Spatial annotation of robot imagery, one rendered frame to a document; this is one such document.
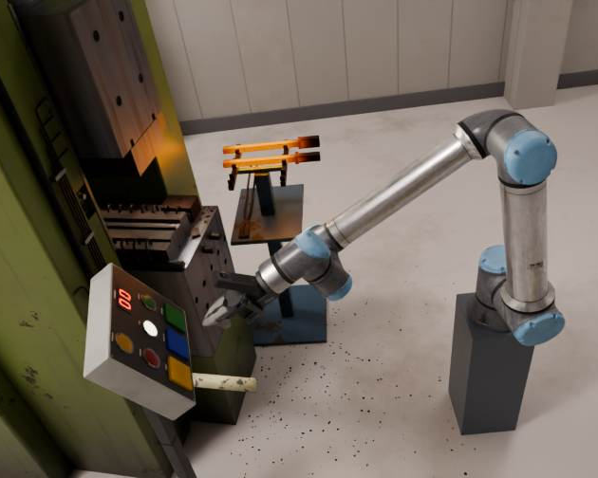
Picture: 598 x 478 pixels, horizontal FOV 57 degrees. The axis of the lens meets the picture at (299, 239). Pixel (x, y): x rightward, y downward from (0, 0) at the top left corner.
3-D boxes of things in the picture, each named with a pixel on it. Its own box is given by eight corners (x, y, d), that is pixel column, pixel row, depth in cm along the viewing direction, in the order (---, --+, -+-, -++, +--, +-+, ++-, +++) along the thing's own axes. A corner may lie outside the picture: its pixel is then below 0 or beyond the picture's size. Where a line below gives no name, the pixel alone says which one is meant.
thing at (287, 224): (304, 187, 262) (303, 183, 261) (301, 241, 231) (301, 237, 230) (241, 192, 265) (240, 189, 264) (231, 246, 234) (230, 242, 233)
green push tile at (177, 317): (184, 314, 160) (165, 301, 155) (186, 332, 154) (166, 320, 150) (179, 317, 160) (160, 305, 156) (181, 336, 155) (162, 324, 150)
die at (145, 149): (164, 143, 181) (157, 117, 175) (140, 177, 166) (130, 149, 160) (52, 144, 190) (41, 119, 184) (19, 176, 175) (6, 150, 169)
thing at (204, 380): (258, 383, 185) (255, 374, 182) (254, 396, 181) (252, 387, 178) (139, 372, 195) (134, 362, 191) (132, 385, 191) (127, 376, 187)
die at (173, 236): (191, 228, 203) (185, 210, 198) (171, 265, 188) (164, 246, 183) (88, 225, 212) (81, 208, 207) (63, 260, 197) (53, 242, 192)
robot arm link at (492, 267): (508, 273, 196) (514, 234, 185) (533, 306, 183) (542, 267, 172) (467, 283, 195) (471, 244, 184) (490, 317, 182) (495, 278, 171)
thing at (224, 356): (257, 357, 270) (239, 288, 240) (235, 426, 241) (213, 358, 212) (152, 348, 282) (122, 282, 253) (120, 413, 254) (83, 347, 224)
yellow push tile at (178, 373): (190, 367, 145) (169, 355, 140) (193, 390, 139) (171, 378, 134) (185, 370, 145) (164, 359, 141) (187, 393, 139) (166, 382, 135)
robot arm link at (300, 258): (337, 264, 137) (314, 241, 132) (298, 292, 140) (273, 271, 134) (327, 241, 145) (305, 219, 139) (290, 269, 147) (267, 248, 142)
